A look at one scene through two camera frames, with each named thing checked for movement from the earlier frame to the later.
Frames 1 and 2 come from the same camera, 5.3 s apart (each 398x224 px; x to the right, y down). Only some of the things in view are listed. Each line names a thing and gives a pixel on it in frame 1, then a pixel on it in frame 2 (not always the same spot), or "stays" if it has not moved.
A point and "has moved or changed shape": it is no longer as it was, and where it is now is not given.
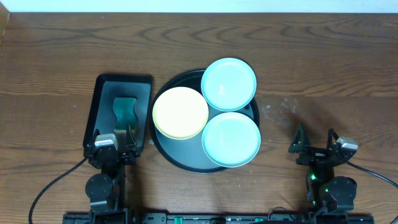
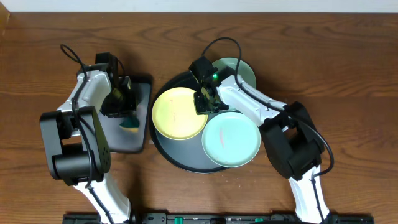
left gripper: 134,148 → 132,102
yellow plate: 180,112 stays
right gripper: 314,152 → 201,109
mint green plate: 231,139 stays
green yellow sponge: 124,108 has moved or changed shape
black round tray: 189,155 stays
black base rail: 219,218 stays
